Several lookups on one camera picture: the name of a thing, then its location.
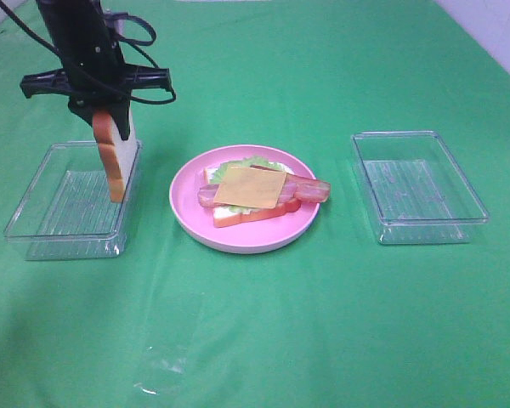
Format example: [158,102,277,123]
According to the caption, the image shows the clear plastic tray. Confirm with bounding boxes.
[3,141,142,261]
[351,130,490,245]

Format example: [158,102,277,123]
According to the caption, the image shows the toy bacon strip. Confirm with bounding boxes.
[286,173,331,203]
[197,182,293,207]

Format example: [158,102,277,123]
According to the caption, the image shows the toy bread slice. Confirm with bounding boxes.
[203,163,301,228]
[92,110,138,202]

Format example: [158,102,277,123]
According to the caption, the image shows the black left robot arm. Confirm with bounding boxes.
[20,1,176,140]

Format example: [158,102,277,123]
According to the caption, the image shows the yellow toy cheese slice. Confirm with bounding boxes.
[213,167,286,209]

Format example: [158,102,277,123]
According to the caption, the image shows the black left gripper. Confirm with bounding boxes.
[20,25,171,141]

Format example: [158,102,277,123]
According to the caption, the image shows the clear left plastic tray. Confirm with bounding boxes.
[3,141,142,261]

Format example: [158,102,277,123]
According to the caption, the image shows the clear plastic wrap piece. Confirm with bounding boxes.
[128,292,206,407]

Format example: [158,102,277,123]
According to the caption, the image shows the green toy lettuce leaf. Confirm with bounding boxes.
[205,156,286,214]

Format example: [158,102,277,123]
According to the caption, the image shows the pink round plate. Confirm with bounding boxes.
[169,144,320,254]

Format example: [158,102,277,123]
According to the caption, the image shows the green tablecloth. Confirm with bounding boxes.
[0,1,510,407]

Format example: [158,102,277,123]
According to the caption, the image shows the clear right plastic tray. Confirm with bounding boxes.
[351,130,490,245]

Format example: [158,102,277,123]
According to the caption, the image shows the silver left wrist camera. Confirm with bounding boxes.
[104,10,128,35]

